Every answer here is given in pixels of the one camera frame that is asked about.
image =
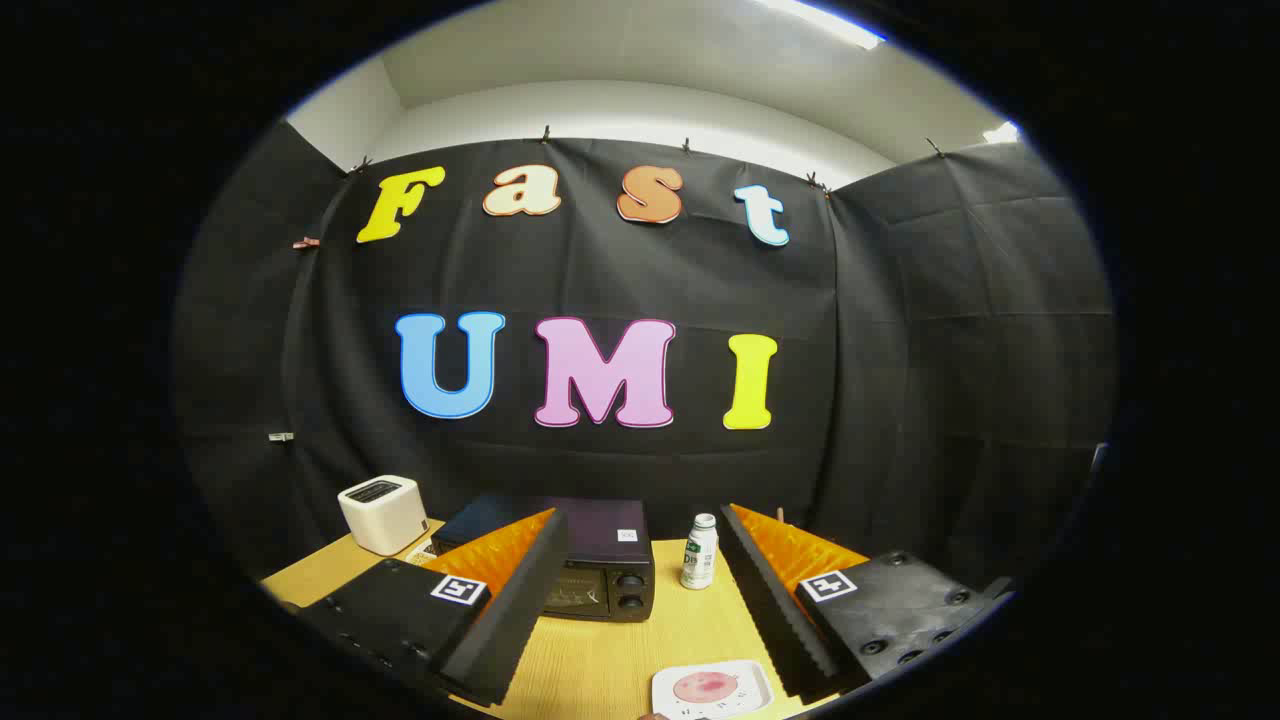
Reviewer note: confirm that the pink ham slice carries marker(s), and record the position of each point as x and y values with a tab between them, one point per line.
705	687

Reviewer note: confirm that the white bread toaster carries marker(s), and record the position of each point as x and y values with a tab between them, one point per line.
385	515

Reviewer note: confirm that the ceiling light strip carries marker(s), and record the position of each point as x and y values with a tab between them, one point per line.
1002	131

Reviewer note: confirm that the black toaster oven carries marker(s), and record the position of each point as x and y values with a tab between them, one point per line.
600	530

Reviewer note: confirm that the white bottle green label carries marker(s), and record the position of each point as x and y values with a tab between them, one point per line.
699	560

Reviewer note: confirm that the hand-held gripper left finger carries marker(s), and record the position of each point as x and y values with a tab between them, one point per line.
520	620

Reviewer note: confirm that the white square plate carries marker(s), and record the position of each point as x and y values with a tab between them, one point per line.
665	692

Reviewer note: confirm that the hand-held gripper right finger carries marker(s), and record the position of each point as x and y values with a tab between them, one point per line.
775	615

